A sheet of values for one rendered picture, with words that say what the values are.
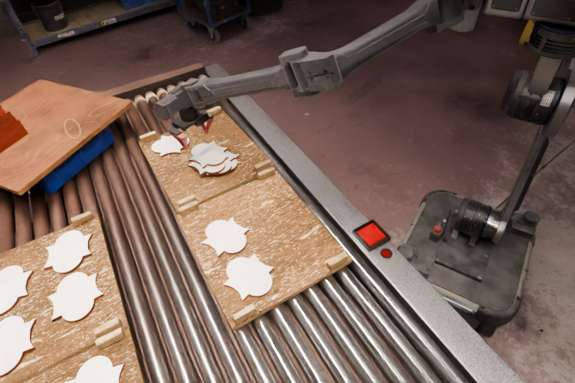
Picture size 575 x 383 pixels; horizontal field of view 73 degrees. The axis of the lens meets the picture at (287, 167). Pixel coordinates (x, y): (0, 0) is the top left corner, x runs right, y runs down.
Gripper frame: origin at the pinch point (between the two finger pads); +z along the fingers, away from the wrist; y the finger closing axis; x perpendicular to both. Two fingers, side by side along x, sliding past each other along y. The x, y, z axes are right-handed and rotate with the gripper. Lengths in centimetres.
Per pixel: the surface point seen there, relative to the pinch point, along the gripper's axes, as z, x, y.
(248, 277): 6, -46, -27
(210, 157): 3.8, -7.4, -1.4
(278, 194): 7.4, -34.3, 1.1
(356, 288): 9, -70, -12
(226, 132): 7.8, 1.7, 15.1
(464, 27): 95, 6, 349
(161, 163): 8.0, 8.6, -10.4
